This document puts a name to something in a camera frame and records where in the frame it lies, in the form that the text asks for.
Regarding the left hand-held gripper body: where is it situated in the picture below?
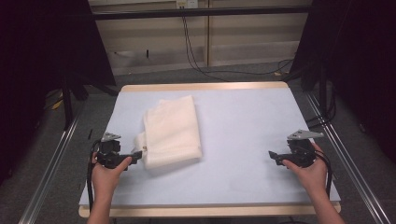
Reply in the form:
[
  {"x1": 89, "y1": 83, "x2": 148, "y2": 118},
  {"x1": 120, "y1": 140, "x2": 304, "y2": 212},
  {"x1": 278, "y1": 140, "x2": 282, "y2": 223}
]
[{"x1": 96, "y1": 132, "x2": 134, "y2": 170}]

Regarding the white mesh laundry bag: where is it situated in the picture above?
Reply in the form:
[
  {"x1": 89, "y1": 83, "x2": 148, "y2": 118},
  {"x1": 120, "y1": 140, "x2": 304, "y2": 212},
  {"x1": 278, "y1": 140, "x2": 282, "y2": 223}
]
[{"x1": 134, "y1": 94, "x2": 204, "y2": 171}]

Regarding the person's right hand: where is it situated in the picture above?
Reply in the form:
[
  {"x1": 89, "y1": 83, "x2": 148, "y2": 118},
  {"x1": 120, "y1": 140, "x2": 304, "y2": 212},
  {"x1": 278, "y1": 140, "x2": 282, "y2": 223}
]
[{"x1": 281, "y1": 142, "x2": 329, "y2": 194}]

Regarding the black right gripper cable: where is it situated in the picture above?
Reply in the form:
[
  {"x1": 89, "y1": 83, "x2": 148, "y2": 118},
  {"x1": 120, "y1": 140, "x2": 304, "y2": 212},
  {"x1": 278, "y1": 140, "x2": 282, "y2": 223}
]
[{"x1": 313, "y1": 148, "x2": 333, "y2": 200}]

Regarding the white wall socket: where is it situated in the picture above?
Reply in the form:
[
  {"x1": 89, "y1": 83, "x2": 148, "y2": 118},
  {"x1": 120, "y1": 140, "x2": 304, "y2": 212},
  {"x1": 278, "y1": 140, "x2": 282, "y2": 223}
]
[{"x1": 176, "y1": 0, "x2": 200, "y2": 9}]

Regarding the black horizontal bar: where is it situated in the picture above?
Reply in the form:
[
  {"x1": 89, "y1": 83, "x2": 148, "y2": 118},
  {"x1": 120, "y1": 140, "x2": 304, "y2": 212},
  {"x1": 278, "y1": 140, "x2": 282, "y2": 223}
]
[{"x1": 92, "y1": 5, "x2": 312, "y2": 21}]

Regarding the black hanging floor cable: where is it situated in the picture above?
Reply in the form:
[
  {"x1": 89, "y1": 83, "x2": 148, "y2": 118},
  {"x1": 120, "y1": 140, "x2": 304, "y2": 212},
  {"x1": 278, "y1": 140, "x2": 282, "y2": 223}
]
[{"x1": 181, "y1": 15, "x2": 295, "y2": 83}]

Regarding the black cable bundle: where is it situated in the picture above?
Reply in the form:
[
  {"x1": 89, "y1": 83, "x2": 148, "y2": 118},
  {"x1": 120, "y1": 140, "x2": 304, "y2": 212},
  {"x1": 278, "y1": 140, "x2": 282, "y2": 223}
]
[{"x1": 305, "y1": 87, "x2": 338, "y2": 131}]

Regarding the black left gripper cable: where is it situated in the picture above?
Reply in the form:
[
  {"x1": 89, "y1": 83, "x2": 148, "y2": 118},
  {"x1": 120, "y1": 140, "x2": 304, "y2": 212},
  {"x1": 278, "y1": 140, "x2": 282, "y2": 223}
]
[{"x1": 86, "y1": 139, "x2": 103, "y2": 213}]

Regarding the black curtain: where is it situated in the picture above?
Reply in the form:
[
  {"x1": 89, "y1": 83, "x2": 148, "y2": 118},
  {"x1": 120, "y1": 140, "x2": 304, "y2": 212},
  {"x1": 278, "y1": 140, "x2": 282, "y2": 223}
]
[
  {"x1": 0, "y1": 0, "x2": 117, "y2": 188},
  {"x1": 290, "y1": 0, "x2": 396, "y2": 164}
]

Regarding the person's left hand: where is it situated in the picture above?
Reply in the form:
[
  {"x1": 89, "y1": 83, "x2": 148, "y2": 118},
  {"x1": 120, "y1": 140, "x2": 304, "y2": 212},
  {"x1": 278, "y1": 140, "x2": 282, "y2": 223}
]
[{"x1": 91, "y1": 152, "x2": 134, "y2": 196}]

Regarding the light blue table mat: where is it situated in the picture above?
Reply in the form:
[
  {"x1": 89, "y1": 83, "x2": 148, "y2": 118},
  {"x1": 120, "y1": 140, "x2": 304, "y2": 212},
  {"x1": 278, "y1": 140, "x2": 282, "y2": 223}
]
[{"x1": 78, "y1": 87, "x2": 342, "y2": 208}]

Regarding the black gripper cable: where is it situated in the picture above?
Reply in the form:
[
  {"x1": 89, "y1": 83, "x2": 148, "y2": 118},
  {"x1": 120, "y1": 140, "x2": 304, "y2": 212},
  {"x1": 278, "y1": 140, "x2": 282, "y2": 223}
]
[
  {"x1": 86, "y1": 139, "x2": 103, "y2": 213},
  {"x1": 313, "y1": 148, "x2": 333, "y2": 200}
]

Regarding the silver metal floor rail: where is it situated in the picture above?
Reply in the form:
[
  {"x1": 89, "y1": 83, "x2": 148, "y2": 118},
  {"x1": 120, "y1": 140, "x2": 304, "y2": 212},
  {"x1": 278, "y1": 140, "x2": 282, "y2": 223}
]
[
  {"x1": 304, "y1": 91, "x2": 392, "y2": 224},
  {"x1": 18, "y1": 113, "x2": 82, "y2": 224}
]

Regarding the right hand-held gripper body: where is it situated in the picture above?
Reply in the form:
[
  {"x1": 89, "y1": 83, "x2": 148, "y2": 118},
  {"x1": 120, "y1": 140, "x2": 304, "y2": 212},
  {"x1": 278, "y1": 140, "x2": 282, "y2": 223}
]
[{"x1": 277, "y1": 129, "x2": 325, "y2": 169}]

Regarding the black metal stand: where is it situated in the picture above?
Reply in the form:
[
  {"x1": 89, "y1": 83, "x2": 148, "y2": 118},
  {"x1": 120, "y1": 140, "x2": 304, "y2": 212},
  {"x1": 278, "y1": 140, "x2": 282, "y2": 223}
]
[
  {"x1": 60, "y1": 69, "x2": 120, "y2": 132},
  {"x1": 317, "y1": 66, "x2": 332, "y2": 120}
]

